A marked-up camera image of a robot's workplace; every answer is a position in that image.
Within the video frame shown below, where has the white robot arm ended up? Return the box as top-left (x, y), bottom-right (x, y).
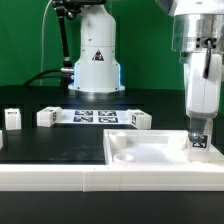
top-left (69, 0), bottom-right (224, 143)

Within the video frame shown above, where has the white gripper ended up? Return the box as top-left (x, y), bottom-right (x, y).
top-left (180, 52), bottom-right (223, 142)

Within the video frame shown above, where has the white cable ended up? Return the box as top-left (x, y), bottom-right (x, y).
top-left (39, 0), bottom-right (54, 87)

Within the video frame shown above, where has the white square tabletop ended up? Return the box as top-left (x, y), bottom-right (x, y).
top-left (103, 129), bottom-right (224, 165)

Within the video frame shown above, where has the black camera stand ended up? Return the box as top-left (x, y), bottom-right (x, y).
top-left (52, 0), bottom-right (106, 68)

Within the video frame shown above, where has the black cable bundle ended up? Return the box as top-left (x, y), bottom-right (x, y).
top-left (23, 67), bottom-right (74, 87)

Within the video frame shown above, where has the white U-shaped fence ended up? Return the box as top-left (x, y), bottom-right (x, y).
top-left (0, 129), bottom-right (224, 193)

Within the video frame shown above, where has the white marker sheet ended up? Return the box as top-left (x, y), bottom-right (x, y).
top-left (57, 109), bottom-right (130, 125)

